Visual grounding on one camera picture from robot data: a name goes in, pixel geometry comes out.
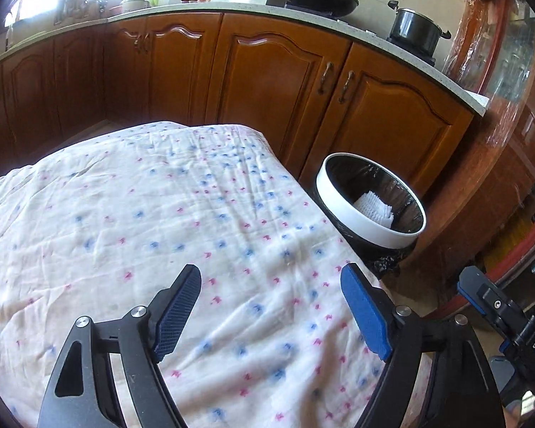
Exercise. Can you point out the white trash bin black liner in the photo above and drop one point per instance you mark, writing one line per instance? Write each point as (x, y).
(352, 219)

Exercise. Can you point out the white lidded pot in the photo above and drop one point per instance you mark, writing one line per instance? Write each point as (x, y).
(135, 1)

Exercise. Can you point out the speckled grey countertop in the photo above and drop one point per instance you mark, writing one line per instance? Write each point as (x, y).
(183, 7)

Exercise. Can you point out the black cooking pot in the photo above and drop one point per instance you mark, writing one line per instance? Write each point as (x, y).
(417, 31)

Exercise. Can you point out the white foam fruit net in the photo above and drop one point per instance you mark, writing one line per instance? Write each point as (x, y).
(374, 208)

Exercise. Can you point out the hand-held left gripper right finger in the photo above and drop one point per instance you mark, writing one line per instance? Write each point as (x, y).
(365, 316)

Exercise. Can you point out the plastic-wrapped wooden cabinet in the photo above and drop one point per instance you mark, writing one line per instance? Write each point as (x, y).
(486, 142)

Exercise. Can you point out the white printed table cloth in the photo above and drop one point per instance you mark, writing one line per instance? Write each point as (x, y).
(160, 209)

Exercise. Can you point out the wooden kitchen base cabinets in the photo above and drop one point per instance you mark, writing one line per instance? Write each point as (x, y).
(267, 89)

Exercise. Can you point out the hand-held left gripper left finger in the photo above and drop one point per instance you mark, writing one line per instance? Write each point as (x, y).
(178, 312)

